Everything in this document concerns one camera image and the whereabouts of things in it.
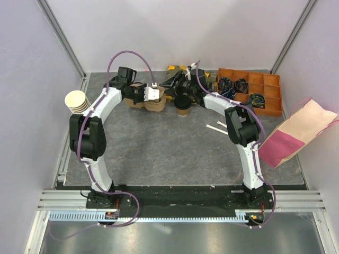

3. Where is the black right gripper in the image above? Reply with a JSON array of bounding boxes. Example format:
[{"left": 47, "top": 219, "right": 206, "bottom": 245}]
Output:
[{"left": 159, "top": 70, "right": 196, "bottom": 99}]

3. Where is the black plastic cup lid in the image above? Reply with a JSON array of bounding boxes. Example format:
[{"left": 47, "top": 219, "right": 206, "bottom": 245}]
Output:
[{"left": 174, "top": 95, "right": 192, "bottom": 110}]

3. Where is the brown pulp cup carrier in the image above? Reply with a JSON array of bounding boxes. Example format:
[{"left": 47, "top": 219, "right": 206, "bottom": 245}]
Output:
[
  {"left": 124, "top": 98, "right": 145, "bottom": 109},
  {"left": 129, "top": 83, "right": 167, "bottom": 113}
]

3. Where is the brown paper coffee cup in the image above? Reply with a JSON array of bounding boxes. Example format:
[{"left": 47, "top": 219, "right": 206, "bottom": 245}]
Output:
[{"left": 176, "top": 107, "right": 190, "bottom": 117}]

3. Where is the beige pink paper bag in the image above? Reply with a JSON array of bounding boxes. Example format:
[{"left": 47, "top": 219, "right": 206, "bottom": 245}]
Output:
[{"left": 258, "top": 98, "right": 338, "bottom": 168}]

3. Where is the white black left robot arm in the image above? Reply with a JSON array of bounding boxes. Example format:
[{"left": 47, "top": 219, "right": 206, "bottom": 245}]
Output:
[{"left": 69, "top": 67, "right": 147, "bottom": 208}]

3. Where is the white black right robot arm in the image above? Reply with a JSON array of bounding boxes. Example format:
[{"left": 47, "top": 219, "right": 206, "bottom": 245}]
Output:
[{"left": 161, "top": 68, "right": 275, "bottom": 208}]

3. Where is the camouflage folded cloth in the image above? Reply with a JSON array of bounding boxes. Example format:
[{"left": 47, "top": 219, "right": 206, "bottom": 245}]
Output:
[{"left": 164, "top": 66, "right": 217, "bottom": 105}]

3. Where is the white wrapped straw left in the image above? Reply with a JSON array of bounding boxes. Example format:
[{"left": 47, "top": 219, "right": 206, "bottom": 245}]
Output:
[{"left": 206, "top": 124, "right": 228, "bottom": 135}]

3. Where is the white wrapped straw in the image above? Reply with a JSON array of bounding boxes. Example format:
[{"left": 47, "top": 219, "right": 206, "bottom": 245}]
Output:
[
  {"left": 217, "top": 121, "right": 227, "bottom": 128},
  {"left": 206, "top": 124, "right": 228, "bottom": 135}
]

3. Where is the dark blue rolled tie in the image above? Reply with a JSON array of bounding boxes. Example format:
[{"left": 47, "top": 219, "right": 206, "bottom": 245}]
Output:
[{"left": 218, "top": 77, "right": 233, "bottom": 91}]

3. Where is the white wrapped straw right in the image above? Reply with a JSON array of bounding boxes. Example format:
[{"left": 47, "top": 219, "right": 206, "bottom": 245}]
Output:
[{"left": 217, "top": 121, "right": 227, "bottom": 128}]

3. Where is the blue striped rolled tie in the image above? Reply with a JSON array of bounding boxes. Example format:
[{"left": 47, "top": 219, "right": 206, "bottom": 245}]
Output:
[{"left": 219, "top": 88, "right": 236, "bottom": 100}]

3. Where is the stack of paper cups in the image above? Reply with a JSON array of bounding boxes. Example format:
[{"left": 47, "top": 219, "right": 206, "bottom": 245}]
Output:
[{"left": 64, "top": 90, "right": 91, "bottom": 114}]

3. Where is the dark patterned rolled tie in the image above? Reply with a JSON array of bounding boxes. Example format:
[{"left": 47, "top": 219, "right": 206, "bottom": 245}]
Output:
[{"left": 234, "top": 78, "right": 249, "bottom": 94}]

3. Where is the yellow blue rolled tie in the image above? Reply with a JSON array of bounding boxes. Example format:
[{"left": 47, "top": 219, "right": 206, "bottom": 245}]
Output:
[{"left": 249, "top": 93, "right": 266, "bottom": 108}]

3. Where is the orange wooden divided tray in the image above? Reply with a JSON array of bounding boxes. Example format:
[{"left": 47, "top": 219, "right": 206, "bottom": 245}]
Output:
[{"left": 216, "top": 68, "right": 283, "bottom": 117}]

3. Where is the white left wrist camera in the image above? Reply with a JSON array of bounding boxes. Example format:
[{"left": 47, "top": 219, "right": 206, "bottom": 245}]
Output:
[{"left": 144, "top": 83, "right": 164, "bottom": 102}]

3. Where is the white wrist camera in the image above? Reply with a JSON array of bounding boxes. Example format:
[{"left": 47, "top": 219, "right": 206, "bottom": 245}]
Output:
[
  {"left": 185, "top": 62, "right": 199, "bottom": 81},
  {"left": 144, "top": 83, "right": 164, "bottom": 102}
]

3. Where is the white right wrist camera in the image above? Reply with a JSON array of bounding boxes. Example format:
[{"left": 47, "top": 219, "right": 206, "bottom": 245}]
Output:
[{"left": 185, "top": 62, "right": 199, "bottom": 81}]

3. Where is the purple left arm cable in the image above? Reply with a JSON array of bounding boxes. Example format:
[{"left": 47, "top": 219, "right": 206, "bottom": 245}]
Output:
[{"left": 47, "top": 50, "right": 158, "bottom": 241}]

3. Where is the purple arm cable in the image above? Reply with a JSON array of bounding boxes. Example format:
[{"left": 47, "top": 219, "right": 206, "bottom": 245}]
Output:
[
  {"left": 194, "top": 60, "right": 278, "bottom": 230},
  {"left": 47, "top": 50, "right": 158, "bottom": 241}
]

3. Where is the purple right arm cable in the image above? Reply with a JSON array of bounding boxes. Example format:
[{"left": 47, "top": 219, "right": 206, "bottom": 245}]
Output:
[{"left": 194, "top": 60, "right": 278, "bottom": 230}]

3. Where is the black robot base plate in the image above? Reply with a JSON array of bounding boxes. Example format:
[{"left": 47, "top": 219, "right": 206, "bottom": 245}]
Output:
[{"left": 94, "top": 185, "right": 272, "bottom": 217}]

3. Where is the slotted grey cable duct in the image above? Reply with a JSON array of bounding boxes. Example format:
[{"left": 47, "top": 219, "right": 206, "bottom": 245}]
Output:
[{"left": 49, "top": 210, "right": 256, "bottom": 223}]

